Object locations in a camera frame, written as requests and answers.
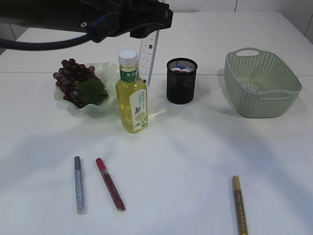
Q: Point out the silver glitter pen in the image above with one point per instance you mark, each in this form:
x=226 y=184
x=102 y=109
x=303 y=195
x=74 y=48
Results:
x=79 y=187

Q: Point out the green plastic woven basket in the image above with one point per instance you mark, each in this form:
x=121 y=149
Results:
x=281 y=87

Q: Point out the artificial purple grape bunch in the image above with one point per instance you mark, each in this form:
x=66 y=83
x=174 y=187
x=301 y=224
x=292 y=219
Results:
x=79 y=84

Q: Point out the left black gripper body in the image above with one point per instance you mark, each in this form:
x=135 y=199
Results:
x=137 y=17

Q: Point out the pink scissors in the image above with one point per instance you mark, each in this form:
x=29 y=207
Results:
x=182 y=70

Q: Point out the clear plastic sheet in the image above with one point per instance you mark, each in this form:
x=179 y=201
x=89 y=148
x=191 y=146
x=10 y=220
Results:
x=256 y=88

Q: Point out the clear plastic ruler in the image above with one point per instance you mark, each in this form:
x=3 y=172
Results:
x=147 y=54

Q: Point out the yellow tea drink bottle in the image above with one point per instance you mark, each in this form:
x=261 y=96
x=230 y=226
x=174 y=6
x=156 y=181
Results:
x=131 y=93

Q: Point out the blue scissors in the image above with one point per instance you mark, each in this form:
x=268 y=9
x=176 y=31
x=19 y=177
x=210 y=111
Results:
x=180 y=67

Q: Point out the black mesh pen holder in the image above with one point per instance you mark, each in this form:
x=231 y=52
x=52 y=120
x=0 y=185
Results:
x=180 y=86

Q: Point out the gold marker pen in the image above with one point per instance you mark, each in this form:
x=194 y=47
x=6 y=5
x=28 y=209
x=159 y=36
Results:
x=239 y=206

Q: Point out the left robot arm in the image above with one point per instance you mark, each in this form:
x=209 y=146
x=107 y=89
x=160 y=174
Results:
x=66 y=15

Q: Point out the green scalloped plastic plate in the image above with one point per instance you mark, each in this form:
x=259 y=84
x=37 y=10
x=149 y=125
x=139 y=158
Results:
x=109 y=75

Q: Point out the red glitter pen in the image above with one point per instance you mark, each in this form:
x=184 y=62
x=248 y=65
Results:
x=110 y=185

